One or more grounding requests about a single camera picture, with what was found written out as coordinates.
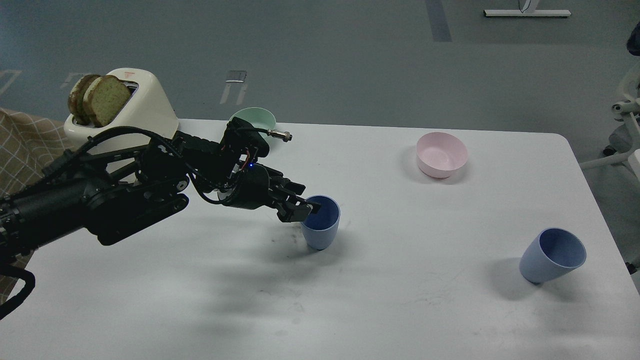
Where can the white chair base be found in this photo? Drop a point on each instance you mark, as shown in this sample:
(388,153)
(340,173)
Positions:
(624,141)

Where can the brown bread slice back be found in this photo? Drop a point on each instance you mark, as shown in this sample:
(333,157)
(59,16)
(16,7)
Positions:
(76,96)

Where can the cream white toaster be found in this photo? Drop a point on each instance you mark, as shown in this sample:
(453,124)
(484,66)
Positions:
(148,108)

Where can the white desk base foot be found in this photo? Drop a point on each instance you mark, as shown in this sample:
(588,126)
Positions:
(527,9)

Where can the brown bread slice front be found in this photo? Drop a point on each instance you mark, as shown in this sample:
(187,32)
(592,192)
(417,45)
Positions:
(104,99)

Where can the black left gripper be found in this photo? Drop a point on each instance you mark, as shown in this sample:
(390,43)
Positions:
(257,185)

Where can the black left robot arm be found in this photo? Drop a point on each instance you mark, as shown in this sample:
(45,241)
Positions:
(127,179)

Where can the silver floor socket plate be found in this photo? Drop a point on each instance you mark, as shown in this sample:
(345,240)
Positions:
(236,76)

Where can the green bowl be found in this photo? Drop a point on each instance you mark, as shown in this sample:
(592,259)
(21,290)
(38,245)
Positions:
(258,118)

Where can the brown bread slice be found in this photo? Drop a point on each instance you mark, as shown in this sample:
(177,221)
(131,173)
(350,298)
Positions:
(76,96)
(104,99)

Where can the blue cup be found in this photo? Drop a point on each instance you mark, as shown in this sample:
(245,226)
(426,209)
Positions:
(320,228)
(552,254)

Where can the pink bowl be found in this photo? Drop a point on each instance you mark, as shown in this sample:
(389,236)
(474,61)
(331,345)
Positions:
(440,155)

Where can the checkered beige cloth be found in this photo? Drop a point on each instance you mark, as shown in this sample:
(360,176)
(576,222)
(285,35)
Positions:
(28,143)

